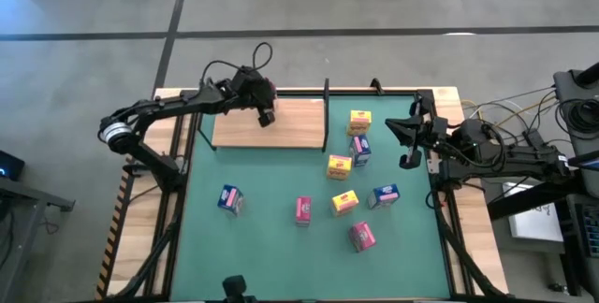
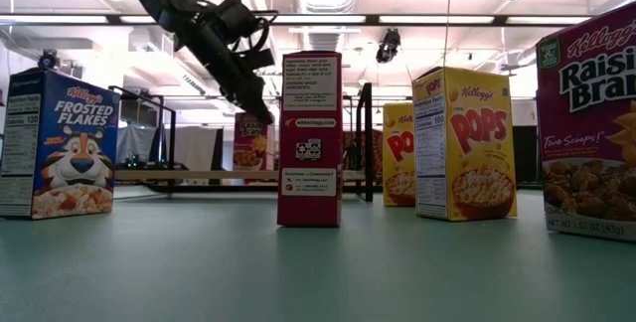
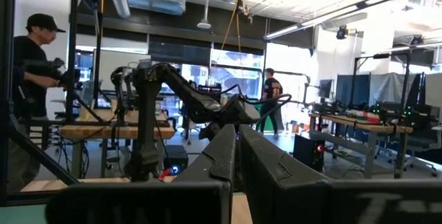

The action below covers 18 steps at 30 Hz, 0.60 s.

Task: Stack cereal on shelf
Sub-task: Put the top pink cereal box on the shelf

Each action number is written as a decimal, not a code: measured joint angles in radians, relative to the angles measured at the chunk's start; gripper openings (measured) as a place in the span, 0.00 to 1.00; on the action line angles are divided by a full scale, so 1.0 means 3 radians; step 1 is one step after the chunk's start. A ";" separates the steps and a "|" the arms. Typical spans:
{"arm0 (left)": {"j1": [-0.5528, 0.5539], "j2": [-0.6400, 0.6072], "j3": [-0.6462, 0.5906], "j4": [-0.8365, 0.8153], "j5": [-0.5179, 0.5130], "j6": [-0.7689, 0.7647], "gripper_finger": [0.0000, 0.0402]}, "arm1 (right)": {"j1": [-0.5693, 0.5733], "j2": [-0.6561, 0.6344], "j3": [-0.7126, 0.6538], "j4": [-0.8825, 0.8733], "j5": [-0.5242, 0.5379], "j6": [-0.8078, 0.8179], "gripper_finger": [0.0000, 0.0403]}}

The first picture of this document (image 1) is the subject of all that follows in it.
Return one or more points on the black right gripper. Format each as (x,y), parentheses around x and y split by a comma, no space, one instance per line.
(437,137)

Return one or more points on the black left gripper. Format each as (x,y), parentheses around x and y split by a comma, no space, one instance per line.
(248,89)

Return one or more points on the yellow cereal box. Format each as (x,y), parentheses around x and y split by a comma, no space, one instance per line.
(339,167)
(345,202)
(359,123)

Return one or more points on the blue cereal box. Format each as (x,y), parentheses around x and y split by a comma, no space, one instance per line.
(360,150)
(383,196)
(230,199)

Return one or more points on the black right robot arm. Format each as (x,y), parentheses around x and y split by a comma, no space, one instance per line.
(515,158)

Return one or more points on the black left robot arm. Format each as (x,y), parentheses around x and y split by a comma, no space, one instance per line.
(178,104)

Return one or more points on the black clamp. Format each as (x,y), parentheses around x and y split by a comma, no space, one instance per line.
(376,86)

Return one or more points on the wooden board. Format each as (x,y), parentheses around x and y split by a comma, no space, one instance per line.
(290,127)

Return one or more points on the black power adapter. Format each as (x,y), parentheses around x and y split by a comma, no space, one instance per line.
(532,137)

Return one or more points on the black side desk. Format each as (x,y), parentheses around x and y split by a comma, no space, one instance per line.
(524,202)

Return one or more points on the grey equipment stand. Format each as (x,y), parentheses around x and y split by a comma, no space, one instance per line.
(568,88)

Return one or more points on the white board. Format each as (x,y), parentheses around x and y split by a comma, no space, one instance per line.
(533,226)

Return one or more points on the green table mat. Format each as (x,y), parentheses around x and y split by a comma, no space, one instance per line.
(281,256)

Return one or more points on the yellow black hazard tape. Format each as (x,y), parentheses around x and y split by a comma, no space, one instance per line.
(112,233)

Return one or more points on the black boxy device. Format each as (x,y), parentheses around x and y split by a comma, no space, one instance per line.
(234,288)

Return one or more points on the black keyboard blue keys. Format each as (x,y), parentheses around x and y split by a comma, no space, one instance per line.
(590,233)

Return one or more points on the grey metal desk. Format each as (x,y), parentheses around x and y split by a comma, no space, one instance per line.
(23,193)

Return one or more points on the black computer case blue lights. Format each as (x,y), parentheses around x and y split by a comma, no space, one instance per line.
(10,165)

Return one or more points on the black metal table frame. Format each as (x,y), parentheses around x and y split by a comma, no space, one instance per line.
(425,95)

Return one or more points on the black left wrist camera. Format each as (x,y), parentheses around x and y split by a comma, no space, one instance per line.
(267,119)

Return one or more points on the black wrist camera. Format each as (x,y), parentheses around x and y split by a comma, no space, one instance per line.
(267,119)
(410,159)

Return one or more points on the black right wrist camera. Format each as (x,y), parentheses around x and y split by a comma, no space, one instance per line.
(410,159)

